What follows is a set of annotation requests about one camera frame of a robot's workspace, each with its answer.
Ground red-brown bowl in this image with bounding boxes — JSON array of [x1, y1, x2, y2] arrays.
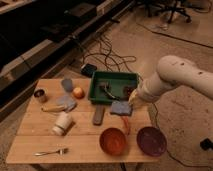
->
[[99, 128, 127, 156]]

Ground orange handled tool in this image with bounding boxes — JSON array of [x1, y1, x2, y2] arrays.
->
[[121, 116, 131, 135]]

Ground dark tool in tray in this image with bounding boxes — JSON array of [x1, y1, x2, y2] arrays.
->
[[99, 82, 119, 100]]

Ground blue grey cloth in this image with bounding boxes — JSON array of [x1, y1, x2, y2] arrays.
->
[[56, 95, 77, 112]]

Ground orange apple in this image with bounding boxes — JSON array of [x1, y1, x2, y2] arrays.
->
[[73, 87, 85, 99]]

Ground wooden table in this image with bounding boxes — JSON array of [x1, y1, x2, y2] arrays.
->
[[5, 78, 161, 166]]

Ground dark rectangular remote block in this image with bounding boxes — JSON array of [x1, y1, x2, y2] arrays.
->
[[93, 105, 105, 125]]

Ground black floor cables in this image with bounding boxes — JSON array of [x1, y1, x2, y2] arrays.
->
[[71, 31, 139, 74]]

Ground dark purple plate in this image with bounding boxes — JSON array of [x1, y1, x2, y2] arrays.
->
[[136, 126, 167, 157]]

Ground green plastic tray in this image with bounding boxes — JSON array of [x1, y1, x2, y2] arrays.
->
[[88, 71, 139, 105]]

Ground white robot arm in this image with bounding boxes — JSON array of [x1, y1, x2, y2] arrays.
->
[[128, 55, 213, 107]]

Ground black box on floor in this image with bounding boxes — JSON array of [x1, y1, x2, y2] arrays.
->
[[200, 138, 213, 150]]

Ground silver fork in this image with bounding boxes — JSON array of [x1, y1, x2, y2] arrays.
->
[[34, 148, 69, 156]]

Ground black office chair base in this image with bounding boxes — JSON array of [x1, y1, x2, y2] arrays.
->
[[139, 0, 191, 24]]

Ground small metal cup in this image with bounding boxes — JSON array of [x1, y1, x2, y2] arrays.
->
[[34, 89, 47, 103]]

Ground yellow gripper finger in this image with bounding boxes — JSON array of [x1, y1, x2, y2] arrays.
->
[[128, 89, 137, 105]]

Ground brown object in tray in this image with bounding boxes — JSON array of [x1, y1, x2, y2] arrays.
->
[[123, 86, 134, 97]]

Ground blue sponge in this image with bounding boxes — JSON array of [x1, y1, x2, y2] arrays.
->
[[110, 101, 132, 116]]

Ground banana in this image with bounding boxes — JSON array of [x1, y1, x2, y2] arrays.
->
[[41, 105, 67, 112]]

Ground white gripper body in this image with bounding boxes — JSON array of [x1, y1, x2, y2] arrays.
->
[[132, 86, 157, 108]]

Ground black power adapter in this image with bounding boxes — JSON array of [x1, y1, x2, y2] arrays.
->
[[81, 64, 97, 77]]

